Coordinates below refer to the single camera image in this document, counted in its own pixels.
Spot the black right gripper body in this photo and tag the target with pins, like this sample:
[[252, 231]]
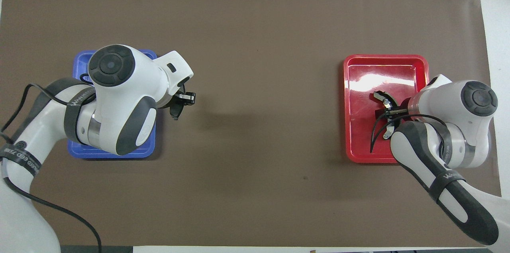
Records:
[[404, 112]]

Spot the brown table mat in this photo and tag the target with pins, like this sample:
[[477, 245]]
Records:
[[255, 26]]

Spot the curved brake shoe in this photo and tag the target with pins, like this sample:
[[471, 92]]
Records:
[[382, 97]]

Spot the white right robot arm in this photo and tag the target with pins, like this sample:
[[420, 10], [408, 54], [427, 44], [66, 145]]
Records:
[[470, 125]]

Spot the red plastic tray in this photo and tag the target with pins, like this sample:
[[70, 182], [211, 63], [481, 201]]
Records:
[[362, 85]]

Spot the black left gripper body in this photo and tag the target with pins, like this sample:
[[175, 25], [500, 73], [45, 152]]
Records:
[[180, 89]]

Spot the blue plastic tray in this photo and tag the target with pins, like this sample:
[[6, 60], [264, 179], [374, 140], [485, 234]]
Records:
[[79, 151]]

